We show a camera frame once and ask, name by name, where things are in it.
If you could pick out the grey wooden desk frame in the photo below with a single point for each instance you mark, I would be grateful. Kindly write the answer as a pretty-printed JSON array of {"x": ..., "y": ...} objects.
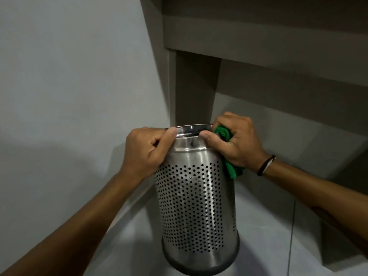
[{"x": 258, "y": 54}]

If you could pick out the person's right forearm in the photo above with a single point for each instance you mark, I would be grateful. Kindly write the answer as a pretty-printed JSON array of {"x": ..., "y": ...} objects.
[{"x": 319, "y": 192}]

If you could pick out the perforated steel waste bin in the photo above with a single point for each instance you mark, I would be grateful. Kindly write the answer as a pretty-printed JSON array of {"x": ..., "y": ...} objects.
[{"x": 198, "y": 198}]

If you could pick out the black and white wristband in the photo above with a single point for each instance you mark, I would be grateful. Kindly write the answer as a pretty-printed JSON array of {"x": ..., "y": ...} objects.
[{"x": 266, "y": 165}]

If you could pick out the person's right thumb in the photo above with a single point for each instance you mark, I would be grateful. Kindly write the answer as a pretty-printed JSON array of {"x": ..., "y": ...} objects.
[{"x": 212, "y": 140}]

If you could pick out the person's right hand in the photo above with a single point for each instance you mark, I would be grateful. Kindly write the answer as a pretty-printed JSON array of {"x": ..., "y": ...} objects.
[{"x": 243, "y": 146}]

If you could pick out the person's left forearm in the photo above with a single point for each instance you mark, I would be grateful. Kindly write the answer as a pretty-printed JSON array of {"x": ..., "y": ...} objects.
[{"x": 61, "y": 227}]

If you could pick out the person's left hand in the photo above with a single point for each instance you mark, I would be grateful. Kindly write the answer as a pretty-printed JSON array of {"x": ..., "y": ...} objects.
[{"x": 141, "y": 153}]

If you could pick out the person's left thumb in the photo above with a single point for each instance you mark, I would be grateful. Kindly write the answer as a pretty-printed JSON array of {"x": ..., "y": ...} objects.
[{"x": 168, "y": 139}]

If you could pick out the green cleaning cloth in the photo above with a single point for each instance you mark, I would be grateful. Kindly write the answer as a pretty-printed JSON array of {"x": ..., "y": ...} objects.
[{"x": 228, "y": 158}]

